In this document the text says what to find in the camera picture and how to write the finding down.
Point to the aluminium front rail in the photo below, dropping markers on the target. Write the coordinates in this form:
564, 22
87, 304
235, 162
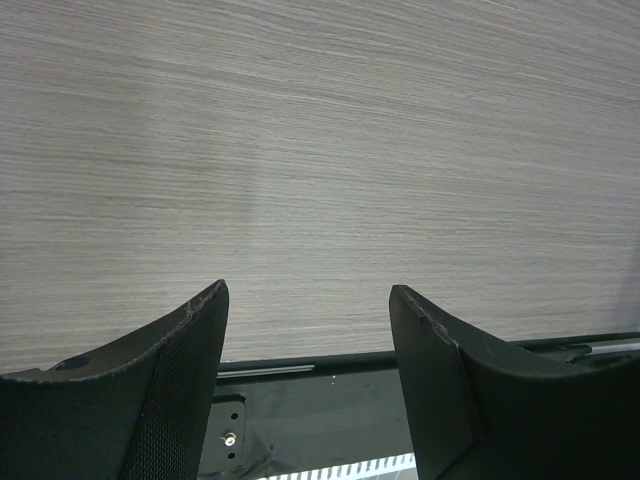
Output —
566, 349

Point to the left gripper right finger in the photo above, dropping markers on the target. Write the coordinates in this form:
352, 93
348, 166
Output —
481, 408

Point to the white slotted cable duct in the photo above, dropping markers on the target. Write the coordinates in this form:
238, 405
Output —
399, 467

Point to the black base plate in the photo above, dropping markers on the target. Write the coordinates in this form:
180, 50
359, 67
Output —
270, 425

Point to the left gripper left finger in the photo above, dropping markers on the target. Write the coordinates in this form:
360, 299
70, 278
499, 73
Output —
134, 408

